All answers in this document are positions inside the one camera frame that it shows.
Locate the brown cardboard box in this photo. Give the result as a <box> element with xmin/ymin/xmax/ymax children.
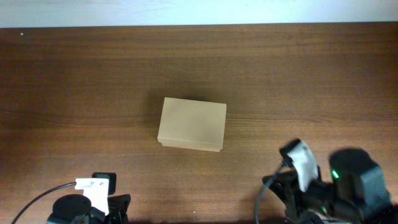
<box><xmin>157</xmin><ymin>97</ymin><xmax>226</xmax><ymax>152</ymax></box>

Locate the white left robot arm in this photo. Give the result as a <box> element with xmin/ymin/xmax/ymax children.
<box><xmin>46</xmin><ymin>194</ymin><xmax>131</xmax><ymax>224</ymax></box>

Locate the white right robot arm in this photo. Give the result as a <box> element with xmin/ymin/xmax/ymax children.
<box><xmin>262</xmin><ymin>147</ymin><xmax>397</xmax><ymax>224</ymax></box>

